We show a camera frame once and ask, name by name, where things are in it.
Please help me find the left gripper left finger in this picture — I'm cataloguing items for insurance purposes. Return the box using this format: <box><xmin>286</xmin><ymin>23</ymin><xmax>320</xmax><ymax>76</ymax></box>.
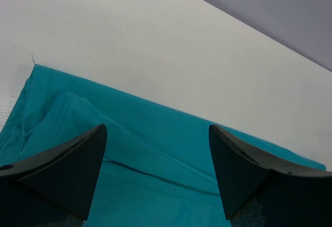
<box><xmin>1</xmin><ymin>124</ymin><xmax>107</xmax><ymax>219</ymax></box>

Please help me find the teal t-shirt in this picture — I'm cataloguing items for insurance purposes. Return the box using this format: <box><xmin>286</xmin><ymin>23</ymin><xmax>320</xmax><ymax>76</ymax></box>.
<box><xmin>1</xmin><ymin>65</ymin><xmax>331</xmax><ymax>226</ymax></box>

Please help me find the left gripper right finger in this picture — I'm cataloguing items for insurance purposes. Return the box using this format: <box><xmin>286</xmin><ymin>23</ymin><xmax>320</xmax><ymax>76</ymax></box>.
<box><xmin>209</xmin><ymin>125</ymin><xmax>331</xmax><ymax>221</ymax></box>

